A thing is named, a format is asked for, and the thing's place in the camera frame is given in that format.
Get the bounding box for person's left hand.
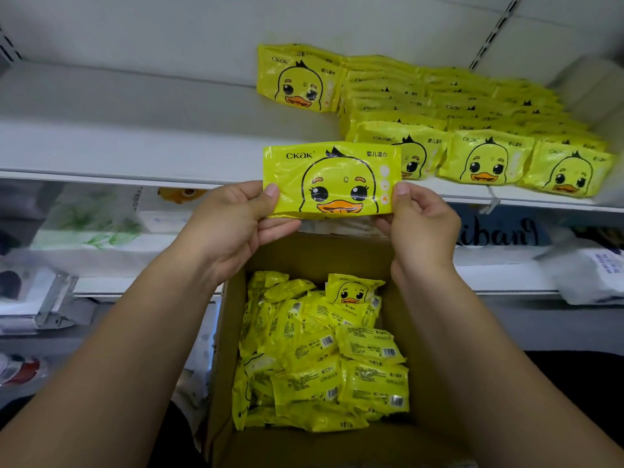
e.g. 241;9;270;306
175;180;304;289

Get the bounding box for person's right hand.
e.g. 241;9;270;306
375;181;462;283

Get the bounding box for brown cardboard box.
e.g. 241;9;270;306
205;231;479;468

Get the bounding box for white metal shelf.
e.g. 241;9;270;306
0;0;624;298

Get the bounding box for person's left forearm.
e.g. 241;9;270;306
0;253;235;468

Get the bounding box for person's right forearm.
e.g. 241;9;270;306
390;258;624;468

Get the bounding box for white duck tissue pack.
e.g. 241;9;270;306
131;185;211;235

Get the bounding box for person's left cream clog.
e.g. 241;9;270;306
174;297;220;430

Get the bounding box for white pegboard shelf unit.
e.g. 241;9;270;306
0;268;79;337

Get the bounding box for person's black trousers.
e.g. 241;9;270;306
0;350;624;468

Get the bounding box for green white tissue pack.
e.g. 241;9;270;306
29;183;148;254

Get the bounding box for blue white roll pack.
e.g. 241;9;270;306
534;233;624;306

